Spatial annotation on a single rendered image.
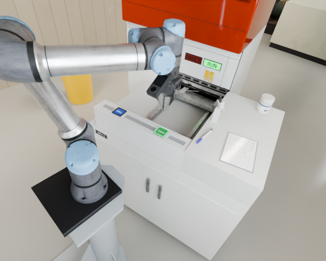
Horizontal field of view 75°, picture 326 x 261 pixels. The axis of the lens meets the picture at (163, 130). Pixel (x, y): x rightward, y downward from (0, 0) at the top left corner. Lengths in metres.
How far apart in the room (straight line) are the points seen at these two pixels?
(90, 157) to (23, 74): 0.35
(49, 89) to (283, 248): 1.89
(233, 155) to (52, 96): 0.76
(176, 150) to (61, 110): 0.50
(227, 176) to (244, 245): 1.03
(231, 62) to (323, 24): 4.09
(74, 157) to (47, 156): 1.55
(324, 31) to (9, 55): 5.19
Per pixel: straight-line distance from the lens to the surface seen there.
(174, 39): 0.77
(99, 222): 0.94
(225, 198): 1.08
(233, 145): 1.06
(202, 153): 0.98
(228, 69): 1.39
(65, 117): 0.84
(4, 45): 0.61
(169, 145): 0.99
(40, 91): 0.78
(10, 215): 2.10
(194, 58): 1.45
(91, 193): 0.92
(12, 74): 0.61
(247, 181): 0.95
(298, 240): 2.16
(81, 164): 0.80
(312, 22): 5.39
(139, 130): 1.05
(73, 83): 2.72
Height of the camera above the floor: 1.67
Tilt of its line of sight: 43 degrees down
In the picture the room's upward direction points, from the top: 6 degrees clockwise
